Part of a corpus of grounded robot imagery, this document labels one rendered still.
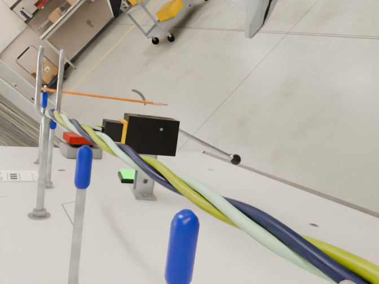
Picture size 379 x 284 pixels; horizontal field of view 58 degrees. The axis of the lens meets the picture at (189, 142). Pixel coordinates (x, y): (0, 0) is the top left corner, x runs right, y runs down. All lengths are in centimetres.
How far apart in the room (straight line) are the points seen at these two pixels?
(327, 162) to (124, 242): 153
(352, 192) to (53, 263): 145
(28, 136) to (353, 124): 144
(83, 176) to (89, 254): 9
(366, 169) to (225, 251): 140
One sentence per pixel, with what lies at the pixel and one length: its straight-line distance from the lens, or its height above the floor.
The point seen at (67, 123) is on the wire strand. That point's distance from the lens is 21.
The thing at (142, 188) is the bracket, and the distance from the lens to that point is 39.
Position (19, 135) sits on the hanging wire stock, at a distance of 103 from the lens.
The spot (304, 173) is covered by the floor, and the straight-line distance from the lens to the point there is 176.
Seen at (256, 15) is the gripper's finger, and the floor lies 114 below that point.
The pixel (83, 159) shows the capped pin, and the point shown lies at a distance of 17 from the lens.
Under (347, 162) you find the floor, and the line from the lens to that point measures 171.
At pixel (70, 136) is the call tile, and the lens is 56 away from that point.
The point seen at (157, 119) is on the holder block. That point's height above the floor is 114.
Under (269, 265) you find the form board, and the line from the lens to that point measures 28.
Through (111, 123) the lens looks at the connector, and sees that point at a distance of 36.
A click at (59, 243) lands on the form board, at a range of 27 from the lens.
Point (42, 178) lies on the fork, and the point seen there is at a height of 120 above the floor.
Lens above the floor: 129
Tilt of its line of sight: 31 degrees down
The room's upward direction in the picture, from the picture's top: 45 degrees counter-clockwise
